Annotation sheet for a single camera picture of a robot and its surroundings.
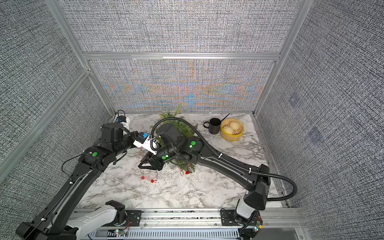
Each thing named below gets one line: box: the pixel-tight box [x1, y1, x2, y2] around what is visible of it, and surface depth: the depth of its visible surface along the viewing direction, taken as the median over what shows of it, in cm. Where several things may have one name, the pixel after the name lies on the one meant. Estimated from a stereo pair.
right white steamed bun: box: [229, 120, 241, 131], surface depth 108 cm
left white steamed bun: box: [223, 126, 234, 135], surface depth 104 cm
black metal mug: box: [203, 117, 221, 135], surface depth 105 cm
